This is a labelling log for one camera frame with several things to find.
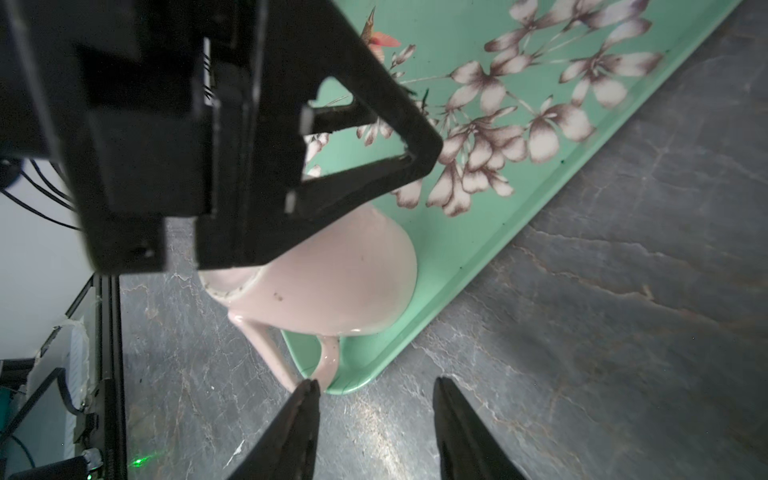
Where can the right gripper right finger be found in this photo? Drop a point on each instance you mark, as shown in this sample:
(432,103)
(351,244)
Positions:
(466,447)

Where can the green floral tray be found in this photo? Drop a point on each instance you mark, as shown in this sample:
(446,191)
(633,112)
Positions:
(523,93)

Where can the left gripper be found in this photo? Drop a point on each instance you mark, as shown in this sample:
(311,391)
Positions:
(113,93)

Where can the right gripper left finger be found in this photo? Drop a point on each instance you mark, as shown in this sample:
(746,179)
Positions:
(287,449)

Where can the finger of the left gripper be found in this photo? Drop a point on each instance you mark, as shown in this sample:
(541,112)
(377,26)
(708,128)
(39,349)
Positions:
(302,43)
(262,204)

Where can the pink mug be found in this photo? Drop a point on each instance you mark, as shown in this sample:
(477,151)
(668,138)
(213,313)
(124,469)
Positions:
(355,277)

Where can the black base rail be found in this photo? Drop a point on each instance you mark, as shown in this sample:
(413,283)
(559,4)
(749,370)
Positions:
(100,431)

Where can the white slotted cable duct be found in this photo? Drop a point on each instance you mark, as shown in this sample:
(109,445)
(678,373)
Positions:
(48,429)

